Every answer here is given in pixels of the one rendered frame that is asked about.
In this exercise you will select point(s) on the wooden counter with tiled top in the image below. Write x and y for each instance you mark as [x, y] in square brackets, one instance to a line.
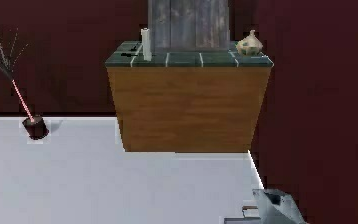
[187, 106]

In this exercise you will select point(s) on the cream patterned round vase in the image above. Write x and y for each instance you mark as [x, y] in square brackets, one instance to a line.
[249, 46]

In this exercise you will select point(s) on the house plant in dark pot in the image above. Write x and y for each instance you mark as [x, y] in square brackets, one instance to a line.
[35, 126]

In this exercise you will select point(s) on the white paper towel roll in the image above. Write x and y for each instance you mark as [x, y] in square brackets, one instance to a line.
[146, 44]

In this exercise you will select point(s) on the black utensil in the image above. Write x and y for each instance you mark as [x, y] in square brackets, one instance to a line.
[129, 55]
[135, 48]

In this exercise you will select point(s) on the grey wooden plank panel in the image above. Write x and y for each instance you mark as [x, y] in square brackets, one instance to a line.
[189, 24]

